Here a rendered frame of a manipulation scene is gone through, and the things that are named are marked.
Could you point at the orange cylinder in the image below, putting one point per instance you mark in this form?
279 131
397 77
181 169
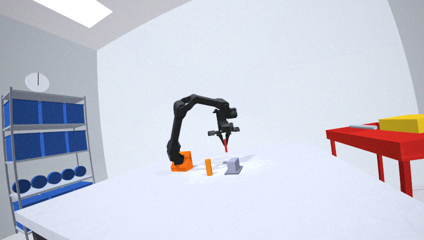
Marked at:
208 166

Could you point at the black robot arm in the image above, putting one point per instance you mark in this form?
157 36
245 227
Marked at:
180 109

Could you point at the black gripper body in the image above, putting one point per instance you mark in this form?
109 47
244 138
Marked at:
219 132

